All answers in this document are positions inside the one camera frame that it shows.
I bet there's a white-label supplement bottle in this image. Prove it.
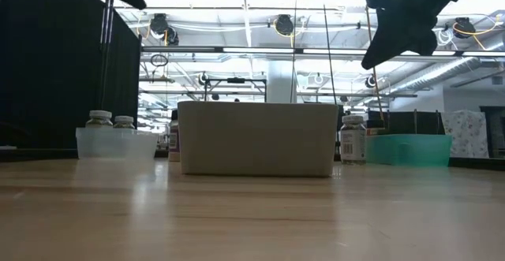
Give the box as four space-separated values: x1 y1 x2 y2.
339 114 368 166

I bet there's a bagel seasoning jar white lid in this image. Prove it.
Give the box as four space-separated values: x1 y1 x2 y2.
85 110 114 129
113 114 136 130

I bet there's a purple-label spice bottle black lid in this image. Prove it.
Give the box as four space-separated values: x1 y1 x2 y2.
168 110 181 162

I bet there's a black background panel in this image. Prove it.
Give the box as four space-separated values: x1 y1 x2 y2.
366 110 445 136

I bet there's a teal plastic bin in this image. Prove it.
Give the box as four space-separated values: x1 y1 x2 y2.
365 133 454 168

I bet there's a white floral patterned panel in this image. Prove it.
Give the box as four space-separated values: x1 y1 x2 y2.
440 109 491 159

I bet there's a white building column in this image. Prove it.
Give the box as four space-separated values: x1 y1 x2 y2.
267 59 297 103

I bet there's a long ceiling light bar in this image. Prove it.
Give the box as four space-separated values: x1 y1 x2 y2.
140 46 505 57

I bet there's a clear plastic bin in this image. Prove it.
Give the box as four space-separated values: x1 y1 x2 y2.
75 126 159 160

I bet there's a pale grey plastic bin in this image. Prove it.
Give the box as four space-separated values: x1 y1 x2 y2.
177 101 339 177

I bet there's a silver ventilation duct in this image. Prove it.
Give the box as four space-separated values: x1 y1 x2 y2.
388 57 484 93

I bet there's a black ceiling cable reel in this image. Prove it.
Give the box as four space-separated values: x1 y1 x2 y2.
148 12 181 47
451 16 477 40
274 13 296 37

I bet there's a yellow hanging cable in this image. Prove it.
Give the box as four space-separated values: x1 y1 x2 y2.
365 6 386 122

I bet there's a black hanging cable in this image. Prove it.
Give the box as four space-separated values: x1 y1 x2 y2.
319 0 338 104

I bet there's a black metal gantry frame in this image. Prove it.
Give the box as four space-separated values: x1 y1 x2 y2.
204 77 267 103

